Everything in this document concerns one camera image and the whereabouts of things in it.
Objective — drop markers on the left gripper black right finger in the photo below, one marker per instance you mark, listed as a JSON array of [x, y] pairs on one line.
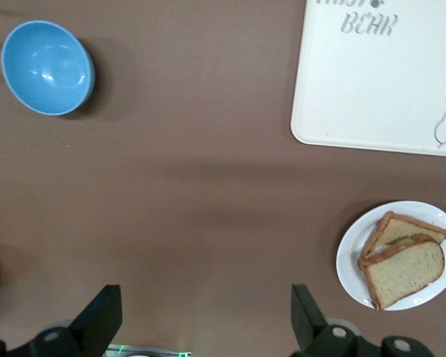
[[308, 320]]

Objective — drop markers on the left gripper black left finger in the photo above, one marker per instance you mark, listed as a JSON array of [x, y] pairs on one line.
[[96, 320]]

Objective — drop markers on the round white plate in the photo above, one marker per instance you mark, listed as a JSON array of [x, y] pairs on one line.
[[351, 256]]

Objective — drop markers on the brown crust bread slice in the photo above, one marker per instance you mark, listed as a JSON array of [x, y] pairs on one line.
[[405, 275], [401, 228]]

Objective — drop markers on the cream bear print tray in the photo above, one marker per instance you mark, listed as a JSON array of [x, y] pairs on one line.
[[375, 93]]

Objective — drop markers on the blue bowl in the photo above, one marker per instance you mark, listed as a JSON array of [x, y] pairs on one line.
[[44, 67]]

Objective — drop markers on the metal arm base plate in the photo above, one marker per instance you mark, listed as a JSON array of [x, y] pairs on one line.
[[163, 351]]

